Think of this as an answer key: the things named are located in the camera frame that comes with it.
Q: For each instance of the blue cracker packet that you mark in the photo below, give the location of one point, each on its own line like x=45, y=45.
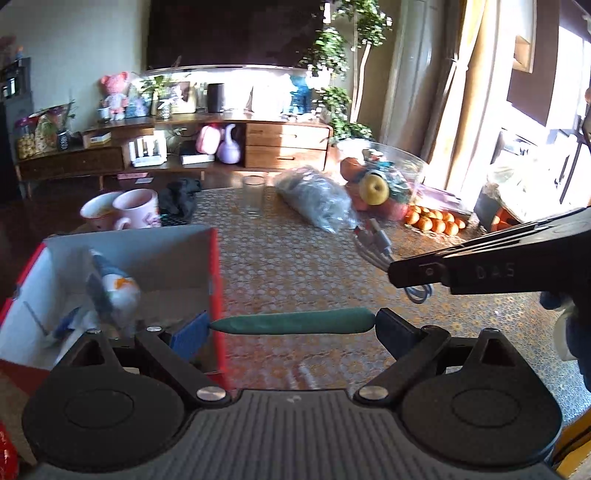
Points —
x=79, y=318

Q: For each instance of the clear drinking glass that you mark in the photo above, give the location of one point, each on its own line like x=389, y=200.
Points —
x=253, y=194

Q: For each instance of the pink bag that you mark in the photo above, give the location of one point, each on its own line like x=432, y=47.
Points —
x=208, y=139

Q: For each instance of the black cloth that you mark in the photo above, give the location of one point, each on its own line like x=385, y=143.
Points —
x=179, y=198

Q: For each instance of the black speaker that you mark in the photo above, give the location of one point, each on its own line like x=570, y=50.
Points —
x=215, y=97

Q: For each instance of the snack jar with purple lid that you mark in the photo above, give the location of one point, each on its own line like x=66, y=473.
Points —
x=25, y=137

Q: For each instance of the wall television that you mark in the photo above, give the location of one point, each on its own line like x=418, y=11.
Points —
x=225, y=32

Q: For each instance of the clear fruit bowl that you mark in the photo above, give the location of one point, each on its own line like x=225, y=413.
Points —
x=403, y=171

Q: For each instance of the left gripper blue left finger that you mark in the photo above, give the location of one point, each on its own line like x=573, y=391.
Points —
x=188, y=336

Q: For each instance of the red cardboard box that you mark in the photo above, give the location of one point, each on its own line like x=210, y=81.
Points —
x=164, y=279

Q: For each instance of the potted tree plant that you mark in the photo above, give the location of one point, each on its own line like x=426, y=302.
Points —
x=337, y=62

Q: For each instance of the clear plastic bag of contents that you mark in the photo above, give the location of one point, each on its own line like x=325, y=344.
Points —
x=316, y=197

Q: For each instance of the purple vase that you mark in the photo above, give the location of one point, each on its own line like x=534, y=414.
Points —
x=228, y=151

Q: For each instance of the dark tall cabinet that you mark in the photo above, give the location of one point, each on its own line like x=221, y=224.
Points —
x=16, y=103

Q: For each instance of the white dotted bowl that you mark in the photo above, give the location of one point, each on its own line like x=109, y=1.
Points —
x=99, y=213

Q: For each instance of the pink mug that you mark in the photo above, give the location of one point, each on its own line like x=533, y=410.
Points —
x=136, y=209

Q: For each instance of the wooden tv sideboard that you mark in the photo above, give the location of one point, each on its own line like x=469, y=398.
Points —
x=137, y=146

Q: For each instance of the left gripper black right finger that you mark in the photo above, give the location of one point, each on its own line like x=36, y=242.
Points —
x=396, y=334

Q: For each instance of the pink teddy bear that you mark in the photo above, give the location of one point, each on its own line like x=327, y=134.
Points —
x=116, y=100

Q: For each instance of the grey white plastic bag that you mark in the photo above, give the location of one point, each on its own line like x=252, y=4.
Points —
x=114, y=294

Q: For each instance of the black remote control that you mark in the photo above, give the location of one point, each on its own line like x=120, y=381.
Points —
x=172, y=220

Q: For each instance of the yellow apple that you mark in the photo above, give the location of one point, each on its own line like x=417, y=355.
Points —
x=374, y=189

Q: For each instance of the pile of tangerines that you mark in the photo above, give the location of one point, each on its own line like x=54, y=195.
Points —
x=446, y=222

